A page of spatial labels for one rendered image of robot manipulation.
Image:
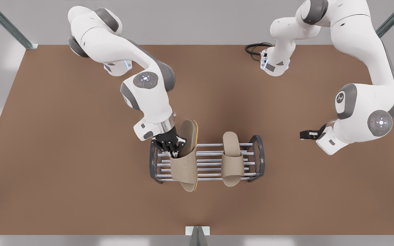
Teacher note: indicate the beige slipper with yellow sole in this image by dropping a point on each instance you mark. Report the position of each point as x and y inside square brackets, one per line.
[187, 157]

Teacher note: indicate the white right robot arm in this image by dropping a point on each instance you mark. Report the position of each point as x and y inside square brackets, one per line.
[101, 41]

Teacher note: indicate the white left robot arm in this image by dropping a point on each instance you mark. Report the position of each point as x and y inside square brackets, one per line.
[361, 51]

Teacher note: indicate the grey metal shoe rack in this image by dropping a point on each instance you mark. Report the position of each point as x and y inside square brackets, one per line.
[208, 160]

